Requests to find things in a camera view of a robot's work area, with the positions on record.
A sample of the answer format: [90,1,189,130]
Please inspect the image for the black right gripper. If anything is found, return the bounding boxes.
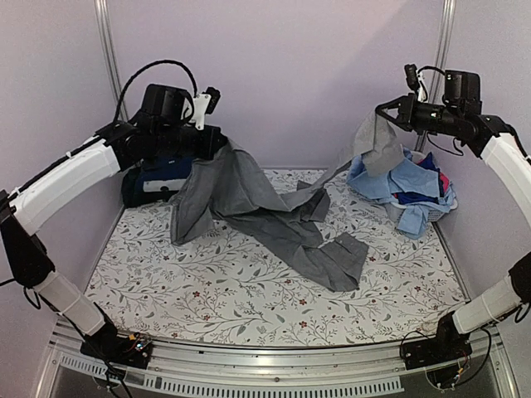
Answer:
[377,91,463,135]

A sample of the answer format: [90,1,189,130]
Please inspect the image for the grey button-up shirt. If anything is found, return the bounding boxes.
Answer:
[170,113,404,292]

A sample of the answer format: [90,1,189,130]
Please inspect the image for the white plastic laundry basket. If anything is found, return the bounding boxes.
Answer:
[384,201,457,226]

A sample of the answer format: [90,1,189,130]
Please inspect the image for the left robot arm white sleeves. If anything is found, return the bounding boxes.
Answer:
[1,84,203,337]

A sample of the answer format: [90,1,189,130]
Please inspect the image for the robot arm white sleeves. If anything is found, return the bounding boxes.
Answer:
[1,84,203,337]
[408,69,531,345]

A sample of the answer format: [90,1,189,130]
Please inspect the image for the right robot arm white sleeves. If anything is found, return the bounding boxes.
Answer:
[408,69,531,345]

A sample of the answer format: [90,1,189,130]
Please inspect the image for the light blue shirt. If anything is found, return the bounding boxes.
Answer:
[346,148,457,240]

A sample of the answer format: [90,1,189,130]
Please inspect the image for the royal blue garment in basket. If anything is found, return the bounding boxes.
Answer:
[390,153,449,205]

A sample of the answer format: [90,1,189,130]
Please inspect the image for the dark green plaid garment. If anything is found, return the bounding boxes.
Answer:
[120,167,176,208]

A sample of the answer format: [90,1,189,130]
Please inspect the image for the floral patterned table cloth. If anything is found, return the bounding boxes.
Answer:
[85,175,467,347]

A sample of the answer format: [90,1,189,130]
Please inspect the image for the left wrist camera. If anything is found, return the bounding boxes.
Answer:
[190,86,221,130]

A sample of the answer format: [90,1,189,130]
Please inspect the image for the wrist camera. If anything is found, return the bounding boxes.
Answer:
[190,86,221,130]
[404,64,429,103]

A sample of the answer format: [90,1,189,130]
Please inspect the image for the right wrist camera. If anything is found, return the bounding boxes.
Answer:
[404,64,429,103]

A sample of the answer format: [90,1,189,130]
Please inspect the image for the right aluminium frame post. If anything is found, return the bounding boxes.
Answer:
[414,0,456,153]

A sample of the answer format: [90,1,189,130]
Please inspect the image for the aluminium frame post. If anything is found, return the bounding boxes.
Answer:
[94,0,122,103]
[414,0,456,153]

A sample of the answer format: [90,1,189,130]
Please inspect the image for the left aluminium frame post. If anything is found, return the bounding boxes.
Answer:
[94,0,122,103]

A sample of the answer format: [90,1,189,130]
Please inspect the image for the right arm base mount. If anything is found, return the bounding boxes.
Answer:
[399,312,472,389]

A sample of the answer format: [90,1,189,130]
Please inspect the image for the aluminium front rail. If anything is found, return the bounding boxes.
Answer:
[36,321,521,397]

